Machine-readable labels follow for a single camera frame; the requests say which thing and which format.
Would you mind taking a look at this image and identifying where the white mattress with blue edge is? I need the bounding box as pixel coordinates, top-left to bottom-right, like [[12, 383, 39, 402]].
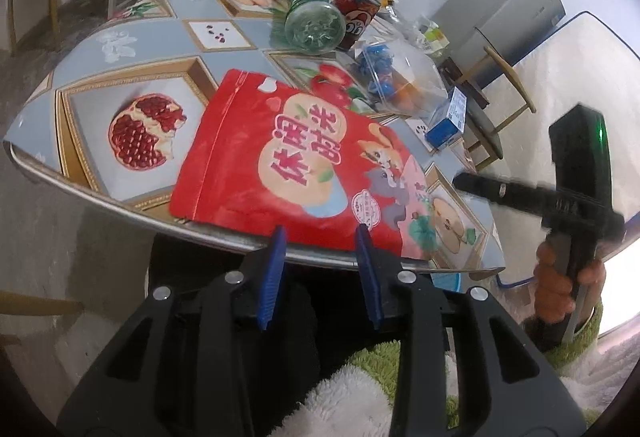
[[500, 12, 640, 333]]

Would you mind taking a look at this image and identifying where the red snack bag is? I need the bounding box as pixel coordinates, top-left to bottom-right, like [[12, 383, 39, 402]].
[[170, 69, 441, 260]]

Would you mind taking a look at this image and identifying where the silver refrigerator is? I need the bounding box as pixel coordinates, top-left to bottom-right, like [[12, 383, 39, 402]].
[[432, 0, 566, 88]]

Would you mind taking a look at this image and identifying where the clear plastic container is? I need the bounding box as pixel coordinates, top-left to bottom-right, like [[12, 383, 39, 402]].
[[357, 34, 448, 115]]

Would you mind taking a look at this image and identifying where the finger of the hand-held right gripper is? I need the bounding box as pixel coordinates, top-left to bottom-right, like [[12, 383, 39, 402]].
[[452, 172, 551, 218]]

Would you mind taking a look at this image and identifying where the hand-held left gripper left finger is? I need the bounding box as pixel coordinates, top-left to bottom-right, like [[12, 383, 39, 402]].
[[57, 224, 288, 437]]

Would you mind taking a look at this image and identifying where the dark brown wooden stool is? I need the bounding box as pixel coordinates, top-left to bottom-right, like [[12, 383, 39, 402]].
[[440, 57, 488, 108]]

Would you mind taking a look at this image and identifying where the green white package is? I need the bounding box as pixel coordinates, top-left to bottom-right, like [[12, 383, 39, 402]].
[[420, 17, 448, 55]]

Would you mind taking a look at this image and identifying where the person's right forearm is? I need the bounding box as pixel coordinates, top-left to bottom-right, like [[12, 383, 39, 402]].
[[525, 302, 640, 418]]

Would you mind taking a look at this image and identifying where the table with fruit-pattern cloth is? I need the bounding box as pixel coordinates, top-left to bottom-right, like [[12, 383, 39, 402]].
[[2, 0, 506, 275]]

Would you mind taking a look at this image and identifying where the person's right hand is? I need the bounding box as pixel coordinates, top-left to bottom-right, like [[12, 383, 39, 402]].
[[532, 243, 607, 326]]

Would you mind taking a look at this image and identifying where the blue toothpaste box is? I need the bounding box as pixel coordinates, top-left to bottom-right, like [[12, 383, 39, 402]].
[[425, 87, 468, 150]]

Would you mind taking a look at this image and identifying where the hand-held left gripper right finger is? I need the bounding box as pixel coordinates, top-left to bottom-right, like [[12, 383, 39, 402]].
[[354, 224, 586, 437]]

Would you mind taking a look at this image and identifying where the green plastic bottle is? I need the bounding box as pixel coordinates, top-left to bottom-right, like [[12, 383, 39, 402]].
[[270, 0, 347, 56]]

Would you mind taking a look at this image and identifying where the blue plastic wastebasket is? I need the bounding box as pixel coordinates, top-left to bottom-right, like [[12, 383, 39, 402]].
[[431, 271, 463, 294]]

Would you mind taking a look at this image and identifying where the green white fleece garment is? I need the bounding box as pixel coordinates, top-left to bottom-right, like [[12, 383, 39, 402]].
[[270, 339, 461, 437]]

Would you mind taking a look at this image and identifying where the red drink can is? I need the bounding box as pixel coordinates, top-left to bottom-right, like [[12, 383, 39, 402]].
[[332, 0, 382, 52]]

